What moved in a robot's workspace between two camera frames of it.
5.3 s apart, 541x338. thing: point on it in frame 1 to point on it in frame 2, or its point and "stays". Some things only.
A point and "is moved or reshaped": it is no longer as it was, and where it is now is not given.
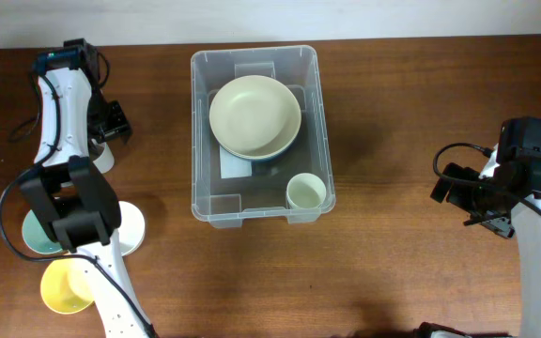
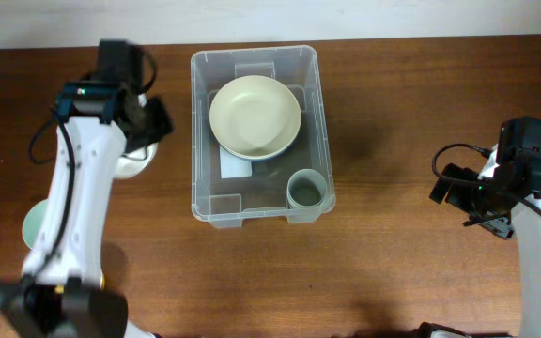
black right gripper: [456, 194] stays
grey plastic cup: [105, 161] is moved or reshaped
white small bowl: [131, 229] to [135, 162]
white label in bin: [233, 166] stays
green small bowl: [37, 238] stays
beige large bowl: [255, 115] stays
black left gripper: [121, 125] to [166, 125]
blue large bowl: [256, 143] to [276, 157]
